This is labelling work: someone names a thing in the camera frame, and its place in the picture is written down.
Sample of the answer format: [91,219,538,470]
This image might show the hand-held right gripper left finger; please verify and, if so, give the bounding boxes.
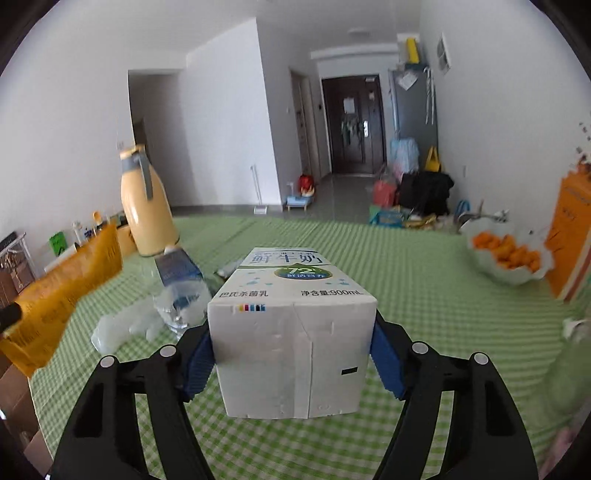
[48,320,218,480]

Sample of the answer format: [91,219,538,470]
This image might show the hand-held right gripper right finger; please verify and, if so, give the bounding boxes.
[369,308,541,480]

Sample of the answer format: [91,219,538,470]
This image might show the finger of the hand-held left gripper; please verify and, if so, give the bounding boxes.
[0,302,23,329]

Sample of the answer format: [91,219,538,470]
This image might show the orange snack bag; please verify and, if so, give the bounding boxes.
[0,222,124,378]

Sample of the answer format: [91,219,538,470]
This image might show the white milk carton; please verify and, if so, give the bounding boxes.
[207,247,378,420]

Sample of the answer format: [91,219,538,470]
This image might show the brown cardboard box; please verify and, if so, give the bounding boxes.
[0,353,54,476]

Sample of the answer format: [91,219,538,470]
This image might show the brown slatted storage box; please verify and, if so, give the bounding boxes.
[0,265,35,308]

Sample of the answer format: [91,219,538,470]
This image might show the metal rack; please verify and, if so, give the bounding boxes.
[0,231,28,268]

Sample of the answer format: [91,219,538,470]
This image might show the green checked tablecloth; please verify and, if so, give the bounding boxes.
[28,217,591,480]

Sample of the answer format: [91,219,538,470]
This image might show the crumpled white plastic bag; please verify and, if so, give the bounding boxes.
[91,302,162,354]

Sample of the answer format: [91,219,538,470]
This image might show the crushed bottle with blue label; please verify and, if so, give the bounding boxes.
[152,246,213,330]

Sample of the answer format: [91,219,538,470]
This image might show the yellow mug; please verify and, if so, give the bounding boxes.
[115,224,138,257]

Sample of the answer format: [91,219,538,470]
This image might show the pale green bowl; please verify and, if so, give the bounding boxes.
[462,217,555,288]

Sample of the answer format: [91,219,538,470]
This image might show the yellow thermos jug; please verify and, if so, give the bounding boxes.
[119,144,178,258]

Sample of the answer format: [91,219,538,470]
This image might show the pile of small oranges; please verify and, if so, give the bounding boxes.
[472,231,542,273]

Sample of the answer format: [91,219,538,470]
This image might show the white floor stand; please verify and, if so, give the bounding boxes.
[249,165,267,216]

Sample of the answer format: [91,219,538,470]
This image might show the red bag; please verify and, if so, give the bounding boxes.
[373,179,398,208]

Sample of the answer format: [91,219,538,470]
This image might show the black bag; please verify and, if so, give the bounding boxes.
[399,171,455,217]

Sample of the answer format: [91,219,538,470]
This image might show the glass vase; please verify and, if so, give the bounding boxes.
[538,316,591,432]

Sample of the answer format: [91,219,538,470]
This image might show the pastel cloth bag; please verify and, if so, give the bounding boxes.
[390,137,420,174]

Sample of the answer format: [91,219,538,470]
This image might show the orange box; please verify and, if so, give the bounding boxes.
[545,171,591,303]

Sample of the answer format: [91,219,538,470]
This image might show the dark entrance door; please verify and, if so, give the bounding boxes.
[322,75,387,175]

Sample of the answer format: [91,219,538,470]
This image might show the grey refrigerator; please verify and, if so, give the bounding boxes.
[388,65,438,160]

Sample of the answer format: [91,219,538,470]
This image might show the pale wooden door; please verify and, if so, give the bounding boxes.
[290,69,319,181]

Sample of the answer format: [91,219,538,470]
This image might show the white umbrellas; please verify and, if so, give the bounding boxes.
[424,66,437,125]

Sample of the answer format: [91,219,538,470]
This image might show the dried flower branches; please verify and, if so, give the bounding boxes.
[573,122,591,174]

